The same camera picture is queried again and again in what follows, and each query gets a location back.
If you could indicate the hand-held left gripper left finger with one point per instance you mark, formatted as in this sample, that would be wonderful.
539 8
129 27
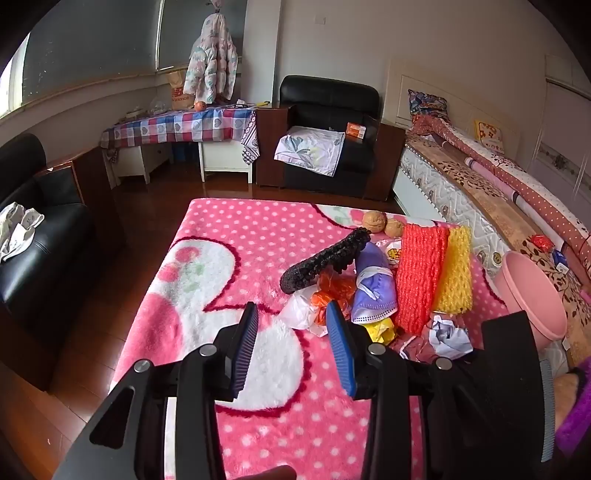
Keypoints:
247 350

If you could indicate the paper bag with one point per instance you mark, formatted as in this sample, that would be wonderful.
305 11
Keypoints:
180 92

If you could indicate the window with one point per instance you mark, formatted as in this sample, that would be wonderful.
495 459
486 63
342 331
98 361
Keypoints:
92 41

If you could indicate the colourful cartoon pillow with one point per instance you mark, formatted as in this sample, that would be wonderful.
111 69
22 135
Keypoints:
427 102

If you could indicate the orange peel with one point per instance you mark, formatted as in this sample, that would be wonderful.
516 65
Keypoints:
332 290

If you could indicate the pink bucket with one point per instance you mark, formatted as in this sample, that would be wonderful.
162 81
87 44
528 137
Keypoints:
526 286

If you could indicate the purple face mask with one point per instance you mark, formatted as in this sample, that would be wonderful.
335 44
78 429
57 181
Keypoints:
374 290

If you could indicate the white cloth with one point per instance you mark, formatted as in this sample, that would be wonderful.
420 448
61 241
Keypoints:
18 228

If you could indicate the white plastic bag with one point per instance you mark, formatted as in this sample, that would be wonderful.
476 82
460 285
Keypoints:
298 314

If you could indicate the yellow wrapper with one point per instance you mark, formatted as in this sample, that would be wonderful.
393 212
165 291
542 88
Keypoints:
378 331

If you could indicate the bed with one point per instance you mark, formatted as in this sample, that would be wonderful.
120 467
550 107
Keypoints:
425 180

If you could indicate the dotted pink quilt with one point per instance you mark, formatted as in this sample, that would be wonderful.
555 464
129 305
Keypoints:
531 184

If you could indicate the white desk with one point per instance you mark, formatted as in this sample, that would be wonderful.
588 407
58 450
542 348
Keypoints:
221 157

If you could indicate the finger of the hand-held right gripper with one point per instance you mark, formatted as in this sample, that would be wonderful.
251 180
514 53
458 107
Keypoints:
517 350

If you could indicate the blue tissue pack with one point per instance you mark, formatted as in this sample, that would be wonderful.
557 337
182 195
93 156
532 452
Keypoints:
560 258

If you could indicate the pastel puffer jacket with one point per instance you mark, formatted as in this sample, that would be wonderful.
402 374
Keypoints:
210 60

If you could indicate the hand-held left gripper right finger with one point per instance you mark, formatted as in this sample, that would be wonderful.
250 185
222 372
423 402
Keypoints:
341 350

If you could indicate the walnut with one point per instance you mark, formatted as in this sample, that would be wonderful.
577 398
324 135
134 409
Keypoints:
395 227
374 221

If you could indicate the orange box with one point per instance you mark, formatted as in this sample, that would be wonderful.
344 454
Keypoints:
356 130

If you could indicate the white wardrobe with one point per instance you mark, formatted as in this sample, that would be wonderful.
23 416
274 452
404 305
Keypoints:
563 120

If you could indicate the crumpled paper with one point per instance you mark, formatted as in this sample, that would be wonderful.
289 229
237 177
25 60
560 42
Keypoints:
450 337

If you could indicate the person's right forearm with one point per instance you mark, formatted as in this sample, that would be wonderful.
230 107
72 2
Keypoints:
577 438

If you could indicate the yellow flower pillow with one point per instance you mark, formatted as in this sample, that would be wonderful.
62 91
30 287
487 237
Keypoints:
490 136

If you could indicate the red packet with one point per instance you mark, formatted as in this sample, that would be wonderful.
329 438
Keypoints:
541 242

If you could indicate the yellow foam net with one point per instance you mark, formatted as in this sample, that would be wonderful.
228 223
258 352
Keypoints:
455 277

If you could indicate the red foam net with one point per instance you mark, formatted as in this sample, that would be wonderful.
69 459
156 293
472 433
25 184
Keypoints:
418 277

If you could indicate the black leather armchair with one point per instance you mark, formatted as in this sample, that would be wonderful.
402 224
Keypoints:
323 97

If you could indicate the person's right hand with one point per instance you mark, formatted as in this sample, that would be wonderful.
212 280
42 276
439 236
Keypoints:
565 401

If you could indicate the pink polka dot blanket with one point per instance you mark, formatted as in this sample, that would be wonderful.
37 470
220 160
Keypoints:
277 217

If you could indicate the brown leaf blanket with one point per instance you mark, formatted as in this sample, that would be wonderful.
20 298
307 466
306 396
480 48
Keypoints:
475 184

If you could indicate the checkered cloth side table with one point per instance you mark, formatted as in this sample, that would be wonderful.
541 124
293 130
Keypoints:
184 124

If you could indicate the floral cloth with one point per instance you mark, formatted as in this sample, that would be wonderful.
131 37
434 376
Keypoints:
309 147

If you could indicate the black foam net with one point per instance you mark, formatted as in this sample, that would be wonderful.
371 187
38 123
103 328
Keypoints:
323 261

